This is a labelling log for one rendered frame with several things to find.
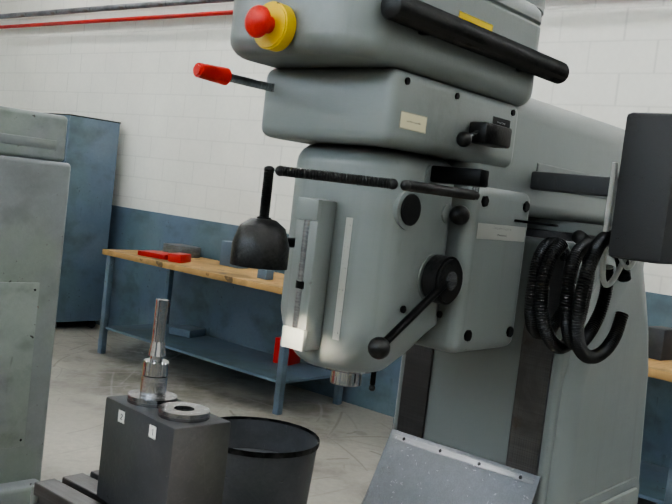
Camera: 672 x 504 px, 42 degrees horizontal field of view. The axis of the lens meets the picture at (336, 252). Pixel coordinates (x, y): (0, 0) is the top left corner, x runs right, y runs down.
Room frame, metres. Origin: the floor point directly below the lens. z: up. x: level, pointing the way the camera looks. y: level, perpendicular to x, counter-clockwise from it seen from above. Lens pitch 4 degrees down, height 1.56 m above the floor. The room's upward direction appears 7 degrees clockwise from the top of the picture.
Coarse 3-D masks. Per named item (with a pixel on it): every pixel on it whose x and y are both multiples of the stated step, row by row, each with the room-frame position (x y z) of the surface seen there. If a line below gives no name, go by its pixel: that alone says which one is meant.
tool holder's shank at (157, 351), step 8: (160, 304) 1.56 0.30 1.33; (168, 304) 1.57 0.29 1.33; (160, 312) 1.56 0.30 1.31; (160, 320) 1.56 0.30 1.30; (160, 328) 1.56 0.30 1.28; (152, 336) 1.57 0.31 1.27; (160, 336) 1.56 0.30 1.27; (152, 344) 1.56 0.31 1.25; (160, 344) 1.56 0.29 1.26; (152, 352) 1.56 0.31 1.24; (160, 352) 1.56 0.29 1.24; (152, 360) 1.56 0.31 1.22; (160, 360) 1.57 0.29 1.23
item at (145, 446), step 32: (128, 416) 1.52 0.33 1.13; (160, 416) 1.48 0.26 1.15; (192, 416) 1.46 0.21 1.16; (128, 448) 1.51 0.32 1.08; (160, 448) 1.44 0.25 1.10; (192, 448) 1.45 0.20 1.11; (224, 448) 1.50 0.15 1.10; (128, 480) 1.50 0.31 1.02; (160, 480) 1.43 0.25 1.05; (192, 480) 1.45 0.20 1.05; (224, 480) 1.50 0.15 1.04
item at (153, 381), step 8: (144, 368) 1.56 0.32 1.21; (152, 368) 1.55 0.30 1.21; (168, 368) 1.57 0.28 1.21; (144, 376) 1.56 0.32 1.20; (152, 376) 1.55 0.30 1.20; (160, 376) 1.55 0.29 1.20; (144, 384) 1.55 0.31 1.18; (152, 384) 1.55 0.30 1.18; (160, 384) 1.56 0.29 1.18; (144, 392) 1.55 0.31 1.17; (152, 392) 1.55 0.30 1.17; (160, 392) 1.56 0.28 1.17
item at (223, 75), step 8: (200, 64) 1.16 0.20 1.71; (208, 64) 1.17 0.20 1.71; (200, 72) 1.16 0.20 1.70; (208, 72) 1.17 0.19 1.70; (216, 72) 1.18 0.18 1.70; (224, 72) 1.19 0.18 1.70; (208, 80) 1.18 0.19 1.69; (216, 80) 1.18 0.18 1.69; (224, 80) 1.19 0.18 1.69; (232, 80) 1.21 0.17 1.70; (240, 80) 1.22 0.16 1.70; (248, 80) 1.23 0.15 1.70; (256, 80) 1.24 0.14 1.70; (264, 88) 1.25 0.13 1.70; (272, 88) 1.26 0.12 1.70
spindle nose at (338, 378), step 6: (336, 372) 1.28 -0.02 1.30; (330, 378) 1.30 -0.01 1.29; (336, 378) 1.28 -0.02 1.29; (342, 378) 1.28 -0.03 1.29; (348, 378) 1.28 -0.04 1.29; (354, 378) 1.28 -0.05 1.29; (360, 378) 1.29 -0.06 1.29; (336, 384) 1.28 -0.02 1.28; (342, 384) 1.28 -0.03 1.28; (348, 384) 1.28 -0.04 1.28; (354, 384) 1.28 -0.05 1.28; (360, 384) 1.29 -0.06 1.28
